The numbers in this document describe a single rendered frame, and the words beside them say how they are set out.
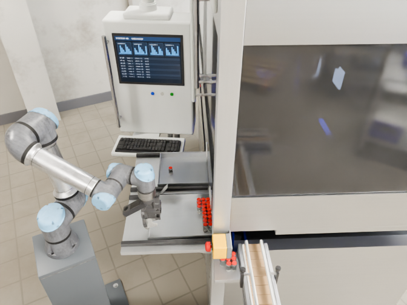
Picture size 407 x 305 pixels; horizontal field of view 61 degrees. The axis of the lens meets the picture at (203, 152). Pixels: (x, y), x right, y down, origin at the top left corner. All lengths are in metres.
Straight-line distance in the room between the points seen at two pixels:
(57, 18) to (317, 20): 3.33
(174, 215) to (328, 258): 0.74
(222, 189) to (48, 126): 0.73
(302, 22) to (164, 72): 1.25
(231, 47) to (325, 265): 1.16
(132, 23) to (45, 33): 2.13
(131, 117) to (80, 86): 2.07
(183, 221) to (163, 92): 0.87
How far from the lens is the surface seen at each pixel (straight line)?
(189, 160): 2.01
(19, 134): 1.44
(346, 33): 1.06
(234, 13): 0.96
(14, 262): 2.93
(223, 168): 1.22
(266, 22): 0.98
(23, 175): 3.62
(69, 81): 4.30
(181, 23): 2.01
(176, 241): 1.58
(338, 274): 1.88
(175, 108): 2.24
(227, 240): 1.42
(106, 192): 1.34
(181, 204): 1.75
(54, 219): 1.63
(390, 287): 2.11
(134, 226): 1.69
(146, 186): 1.40
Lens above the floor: 2.16
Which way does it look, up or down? 38 degrees down
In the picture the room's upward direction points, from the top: straight up
